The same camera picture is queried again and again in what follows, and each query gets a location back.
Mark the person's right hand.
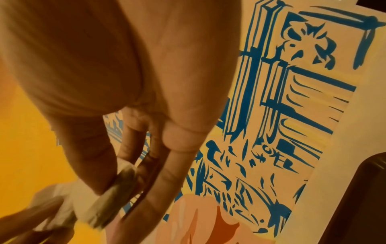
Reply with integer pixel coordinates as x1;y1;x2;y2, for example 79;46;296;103
0;0;243;244

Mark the person's left hand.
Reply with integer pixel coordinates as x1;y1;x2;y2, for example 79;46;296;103
0;195;77;244

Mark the single white tea bag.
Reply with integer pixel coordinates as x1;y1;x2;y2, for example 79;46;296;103
29;182;97;230

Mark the bunch of tea bags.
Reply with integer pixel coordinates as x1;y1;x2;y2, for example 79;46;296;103
78;166;141;230

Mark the dark brown tray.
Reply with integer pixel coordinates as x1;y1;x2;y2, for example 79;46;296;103
318;152;386;244

